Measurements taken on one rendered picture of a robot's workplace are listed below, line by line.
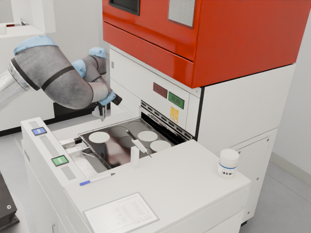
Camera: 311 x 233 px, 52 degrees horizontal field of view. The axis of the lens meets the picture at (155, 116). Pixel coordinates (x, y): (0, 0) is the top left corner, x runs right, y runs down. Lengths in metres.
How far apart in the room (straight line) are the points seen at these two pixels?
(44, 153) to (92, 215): 0.42
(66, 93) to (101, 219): 0.42
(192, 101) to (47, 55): 0.70
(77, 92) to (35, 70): 0.13
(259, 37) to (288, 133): 1.60
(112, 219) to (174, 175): 0.32
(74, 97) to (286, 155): 2.41
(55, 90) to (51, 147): 0.52
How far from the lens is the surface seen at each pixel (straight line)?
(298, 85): 2.86
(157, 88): 1.63
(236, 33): 1.43
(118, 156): 1.45
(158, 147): 1.52
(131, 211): 1.10
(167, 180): 1.23
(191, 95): 1.43
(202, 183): 1.24
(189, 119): 1.48
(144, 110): 1.76
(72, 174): 1.28
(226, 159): 1.23
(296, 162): 3.08
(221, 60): 1.41
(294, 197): 2.90
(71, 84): 0.96
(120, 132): 1.63
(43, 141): 1.49
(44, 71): 0.97
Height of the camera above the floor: 1.75
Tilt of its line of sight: 29 degrees down
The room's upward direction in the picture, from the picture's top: 4 degrees clockwise
